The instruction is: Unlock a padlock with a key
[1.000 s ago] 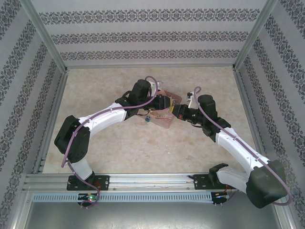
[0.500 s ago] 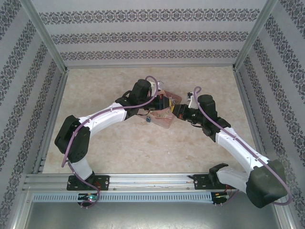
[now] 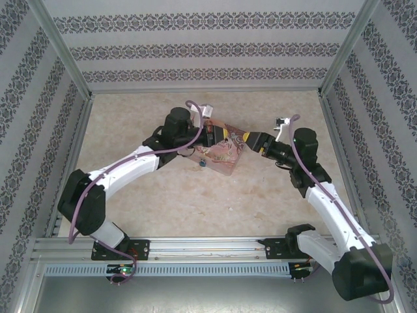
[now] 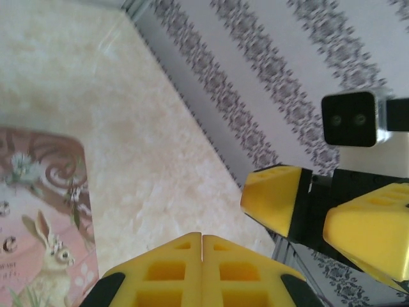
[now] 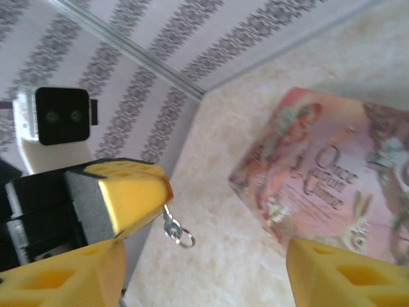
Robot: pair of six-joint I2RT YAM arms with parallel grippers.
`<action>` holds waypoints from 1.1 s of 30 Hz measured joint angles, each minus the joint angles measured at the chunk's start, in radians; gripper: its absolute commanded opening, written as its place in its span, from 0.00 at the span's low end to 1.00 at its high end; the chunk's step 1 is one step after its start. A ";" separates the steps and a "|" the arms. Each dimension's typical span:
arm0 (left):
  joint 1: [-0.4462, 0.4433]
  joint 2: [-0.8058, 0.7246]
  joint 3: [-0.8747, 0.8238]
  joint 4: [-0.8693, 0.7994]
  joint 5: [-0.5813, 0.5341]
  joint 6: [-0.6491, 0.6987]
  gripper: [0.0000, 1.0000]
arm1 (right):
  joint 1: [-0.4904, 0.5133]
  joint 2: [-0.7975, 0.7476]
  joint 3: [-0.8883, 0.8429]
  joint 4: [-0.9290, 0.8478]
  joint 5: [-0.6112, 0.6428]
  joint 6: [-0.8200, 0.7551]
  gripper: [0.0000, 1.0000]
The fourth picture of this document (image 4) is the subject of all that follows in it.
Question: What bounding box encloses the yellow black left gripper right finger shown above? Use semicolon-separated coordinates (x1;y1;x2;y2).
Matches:
203;234;324;307

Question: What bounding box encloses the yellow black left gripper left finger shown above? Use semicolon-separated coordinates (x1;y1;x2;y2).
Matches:
82;232;204;307

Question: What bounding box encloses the pink illustrated tin box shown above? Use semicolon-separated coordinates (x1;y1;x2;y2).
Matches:
0;127;98;307

